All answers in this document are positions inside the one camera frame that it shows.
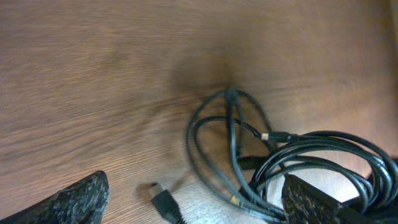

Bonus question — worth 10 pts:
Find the black cable short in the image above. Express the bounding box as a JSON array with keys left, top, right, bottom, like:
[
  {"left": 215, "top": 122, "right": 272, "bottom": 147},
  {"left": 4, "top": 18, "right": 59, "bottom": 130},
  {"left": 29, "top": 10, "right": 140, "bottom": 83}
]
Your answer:
[{"left": 149, "top": 182, "right": 186, "bottom": 224}]

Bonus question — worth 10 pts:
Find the black cable long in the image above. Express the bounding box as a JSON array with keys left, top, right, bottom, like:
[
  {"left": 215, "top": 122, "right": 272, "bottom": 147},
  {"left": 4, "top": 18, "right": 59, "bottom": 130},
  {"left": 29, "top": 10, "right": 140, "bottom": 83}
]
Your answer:
[{"left": 185, "top": 90, "right": 397, "bottom": 223}]

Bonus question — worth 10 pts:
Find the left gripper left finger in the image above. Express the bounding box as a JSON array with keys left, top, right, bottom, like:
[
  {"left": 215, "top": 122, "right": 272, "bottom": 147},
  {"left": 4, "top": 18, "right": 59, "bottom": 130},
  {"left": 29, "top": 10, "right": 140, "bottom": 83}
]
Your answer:
[{"left": 1, "top": 170, "right": 109, "bottom": 224}]

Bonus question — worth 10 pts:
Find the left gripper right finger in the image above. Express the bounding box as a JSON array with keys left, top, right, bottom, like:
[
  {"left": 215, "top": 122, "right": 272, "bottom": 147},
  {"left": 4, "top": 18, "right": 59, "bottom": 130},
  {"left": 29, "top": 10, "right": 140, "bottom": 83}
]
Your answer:
[{"left": 282, "top": 174, "right": 397, "bottom": 224}]

